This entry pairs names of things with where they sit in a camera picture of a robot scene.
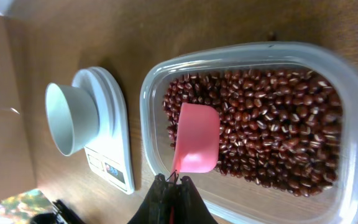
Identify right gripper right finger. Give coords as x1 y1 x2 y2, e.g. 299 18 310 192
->
174 176 217 224

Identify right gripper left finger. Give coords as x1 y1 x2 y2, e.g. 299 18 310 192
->
128 174 170 224

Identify pink measuring scoop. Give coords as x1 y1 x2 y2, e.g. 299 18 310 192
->
171 103 220 174

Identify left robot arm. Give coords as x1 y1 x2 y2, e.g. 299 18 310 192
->
29 200 85 224

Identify white digital kitchen scale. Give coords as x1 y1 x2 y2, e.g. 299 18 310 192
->
71 67 135 195

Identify red adzuki beans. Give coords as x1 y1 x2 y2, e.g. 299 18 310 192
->
162 69 343 197

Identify white round bowl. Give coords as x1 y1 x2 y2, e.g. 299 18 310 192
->
45 83 99 156

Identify colourful printed sheet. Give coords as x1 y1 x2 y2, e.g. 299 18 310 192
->
0 189 53 223

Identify brown cardboard panel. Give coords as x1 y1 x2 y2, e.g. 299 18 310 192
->
0 12 37 207

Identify clear plastic container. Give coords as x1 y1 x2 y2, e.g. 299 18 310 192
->
140 42 358 223

